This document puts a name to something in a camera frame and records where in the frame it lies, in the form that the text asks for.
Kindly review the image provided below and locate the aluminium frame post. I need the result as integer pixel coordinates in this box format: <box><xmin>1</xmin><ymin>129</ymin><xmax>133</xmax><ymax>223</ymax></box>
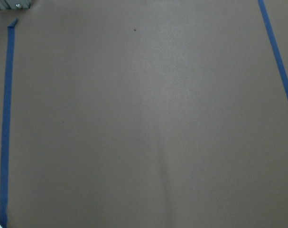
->
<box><xmin>0</xmin><ymin>0</ymin><xmax>34</xmax><ymax>11</ymax></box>

